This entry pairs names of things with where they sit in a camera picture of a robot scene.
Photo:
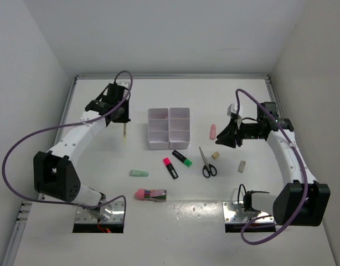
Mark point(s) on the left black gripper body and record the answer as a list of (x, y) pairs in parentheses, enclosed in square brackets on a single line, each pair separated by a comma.
[(123, 113)]

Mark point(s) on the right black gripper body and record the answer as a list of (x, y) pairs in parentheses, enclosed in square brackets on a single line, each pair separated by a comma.
[(239, 131)]

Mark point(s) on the pink correction tape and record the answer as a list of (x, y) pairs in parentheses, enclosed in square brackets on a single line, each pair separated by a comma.
[(213, 132)]

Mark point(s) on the yellow pen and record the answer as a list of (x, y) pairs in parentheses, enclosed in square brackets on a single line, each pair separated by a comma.
[(124, 133)]

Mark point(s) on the green correction tape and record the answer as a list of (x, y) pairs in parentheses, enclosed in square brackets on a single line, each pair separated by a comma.
[(138, 173)]

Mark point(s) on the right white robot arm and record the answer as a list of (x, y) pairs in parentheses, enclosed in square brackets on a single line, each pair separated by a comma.
[(300, 185)]

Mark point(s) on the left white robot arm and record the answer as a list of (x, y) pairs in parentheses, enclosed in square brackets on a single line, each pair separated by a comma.
[(55, 172)]

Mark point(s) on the tan eraser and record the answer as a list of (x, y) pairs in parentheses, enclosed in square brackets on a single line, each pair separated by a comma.
[(215, 155)]

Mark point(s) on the grey white eraser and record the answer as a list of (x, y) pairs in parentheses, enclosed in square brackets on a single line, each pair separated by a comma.
[(241, 167)]

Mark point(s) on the green cap black highlighter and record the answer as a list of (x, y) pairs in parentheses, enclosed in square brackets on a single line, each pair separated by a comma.
[(182, 158)]

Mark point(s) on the right white compartment organizer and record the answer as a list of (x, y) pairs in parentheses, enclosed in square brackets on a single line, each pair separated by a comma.
[(179, 128)]

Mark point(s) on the pink cap black highlighter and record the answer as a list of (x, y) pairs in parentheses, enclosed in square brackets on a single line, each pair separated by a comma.
[(170, 168)]

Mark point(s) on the pink lid clip jar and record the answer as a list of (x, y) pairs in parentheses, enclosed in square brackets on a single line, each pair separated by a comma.
[(151, 195)]

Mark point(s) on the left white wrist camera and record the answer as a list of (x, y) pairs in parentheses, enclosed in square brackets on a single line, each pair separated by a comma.
[(124, 84)]

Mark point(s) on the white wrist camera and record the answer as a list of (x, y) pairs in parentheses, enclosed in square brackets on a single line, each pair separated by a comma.
[(124, 84), (235, 113)]

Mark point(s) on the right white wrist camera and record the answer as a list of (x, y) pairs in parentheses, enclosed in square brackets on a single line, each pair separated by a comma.
[(235, 113)]

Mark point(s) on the black handled scissors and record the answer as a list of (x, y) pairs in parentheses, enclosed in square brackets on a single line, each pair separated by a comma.
[(208, 169)]

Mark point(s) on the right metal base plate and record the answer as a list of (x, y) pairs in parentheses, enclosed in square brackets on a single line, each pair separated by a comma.
[(234, 214)]

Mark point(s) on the metal base plate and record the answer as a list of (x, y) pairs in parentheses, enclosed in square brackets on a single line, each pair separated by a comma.
[(234, 214), (111, 213)]

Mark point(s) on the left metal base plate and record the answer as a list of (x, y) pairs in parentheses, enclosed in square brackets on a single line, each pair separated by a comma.
[(111, 213)]

